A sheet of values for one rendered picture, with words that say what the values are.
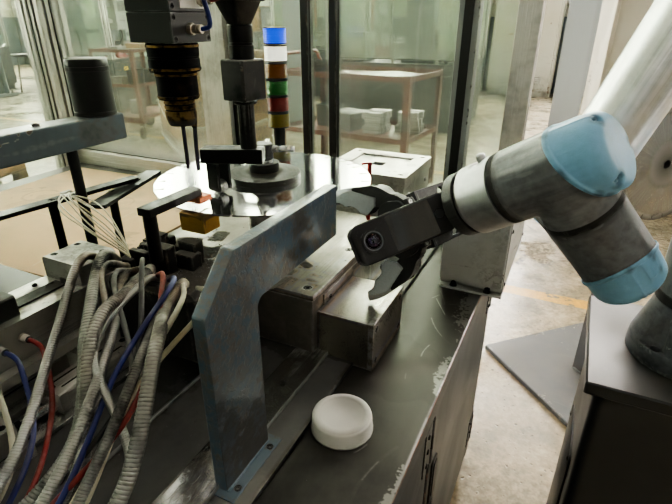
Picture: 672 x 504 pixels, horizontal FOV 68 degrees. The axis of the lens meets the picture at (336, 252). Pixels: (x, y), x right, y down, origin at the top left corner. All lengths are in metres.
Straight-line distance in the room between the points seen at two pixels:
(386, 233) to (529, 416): 1.35
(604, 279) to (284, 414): 0.37
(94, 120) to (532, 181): 0.60
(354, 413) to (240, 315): 0.20
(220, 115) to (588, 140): 1.06
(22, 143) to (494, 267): 0.70
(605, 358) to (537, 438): 0.98
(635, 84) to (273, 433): 0.54
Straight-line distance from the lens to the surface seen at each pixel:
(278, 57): 1.04
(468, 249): 0.85
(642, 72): 0.63
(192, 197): 0.64
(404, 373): 0.68
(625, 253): 0.53
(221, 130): 1.39
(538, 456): 1.69
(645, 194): 1.66
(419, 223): 0.54
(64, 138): 0.78
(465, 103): 1.07
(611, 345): 0.83
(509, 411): 1.81
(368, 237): 0.52
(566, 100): 5.15
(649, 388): 0.77
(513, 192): 0.49
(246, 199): 0.69
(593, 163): 0.46
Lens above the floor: 1.17
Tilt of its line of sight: 25 degrees down
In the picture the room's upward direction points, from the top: straight up
